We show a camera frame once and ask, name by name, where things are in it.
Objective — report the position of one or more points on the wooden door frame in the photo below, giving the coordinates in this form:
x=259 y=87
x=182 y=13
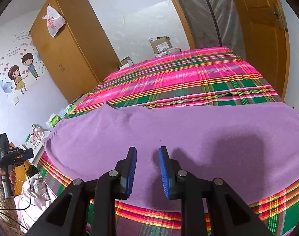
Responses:
x=180 y=12

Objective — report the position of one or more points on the white pink plastic bag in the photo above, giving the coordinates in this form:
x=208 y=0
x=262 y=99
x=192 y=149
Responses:
x=52 y=22

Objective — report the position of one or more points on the grey plastic parcel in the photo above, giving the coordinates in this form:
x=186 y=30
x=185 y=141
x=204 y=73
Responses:
x=171 y=51

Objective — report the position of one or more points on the labelled brown cardboard box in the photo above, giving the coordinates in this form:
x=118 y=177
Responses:
x=160 y=46

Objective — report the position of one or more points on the clear plastic door curtain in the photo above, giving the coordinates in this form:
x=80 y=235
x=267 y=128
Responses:
x=196 y=14

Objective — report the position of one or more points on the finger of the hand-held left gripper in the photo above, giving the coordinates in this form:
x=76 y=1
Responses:
x=27 y=151
x=28 y=156

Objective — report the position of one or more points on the purple fleece cloth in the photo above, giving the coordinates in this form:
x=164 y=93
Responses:
x=188 y=132

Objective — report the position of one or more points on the white garment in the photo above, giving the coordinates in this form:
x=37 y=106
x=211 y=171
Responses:
x=36 y=201

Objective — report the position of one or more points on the green tissue box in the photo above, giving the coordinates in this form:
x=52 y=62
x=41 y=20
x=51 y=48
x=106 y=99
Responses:
x=53 y=121

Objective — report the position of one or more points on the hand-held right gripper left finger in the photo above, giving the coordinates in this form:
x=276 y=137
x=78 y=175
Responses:
x=131 y=172

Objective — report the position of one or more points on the person's left forearm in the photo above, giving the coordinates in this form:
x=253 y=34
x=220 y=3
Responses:
x=4 y=209

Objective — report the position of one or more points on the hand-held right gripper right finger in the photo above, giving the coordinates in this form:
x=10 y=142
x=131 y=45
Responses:
x=164 y=174

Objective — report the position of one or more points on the black curtain zipper strip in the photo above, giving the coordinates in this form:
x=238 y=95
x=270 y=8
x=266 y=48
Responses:
x=210 y=7

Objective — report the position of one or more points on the cartoon wall sticker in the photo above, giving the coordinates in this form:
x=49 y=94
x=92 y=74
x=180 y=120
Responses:
x=16 y=76

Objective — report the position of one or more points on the white wall socket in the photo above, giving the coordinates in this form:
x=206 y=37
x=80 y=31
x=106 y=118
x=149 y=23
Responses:
x=15 y=101

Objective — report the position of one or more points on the person's left hand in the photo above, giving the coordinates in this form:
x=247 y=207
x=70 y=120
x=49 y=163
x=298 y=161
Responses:
x=13 y=180

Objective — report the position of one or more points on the wooden door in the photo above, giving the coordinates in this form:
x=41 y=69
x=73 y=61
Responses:
x=257 y=29

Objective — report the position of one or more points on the colourful printed box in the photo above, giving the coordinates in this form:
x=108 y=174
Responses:
x=35 y=137

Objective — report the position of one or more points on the wooden wardrobe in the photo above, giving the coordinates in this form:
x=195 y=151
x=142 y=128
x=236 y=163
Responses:
x=73 y=54

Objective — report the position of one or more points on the white cardboard box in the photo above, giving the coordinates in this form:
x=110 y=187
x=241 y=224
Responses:
x=126 y=64

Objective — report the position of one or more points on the clear plastic packet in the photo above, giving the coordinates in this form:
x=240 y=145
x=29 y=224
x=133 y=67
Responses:
x=62 y=113

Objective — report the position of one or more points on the pink green plaid bed sheet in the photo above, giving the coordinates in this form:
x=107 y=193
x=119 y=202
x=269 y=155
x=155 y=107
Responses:
x=188 y=71

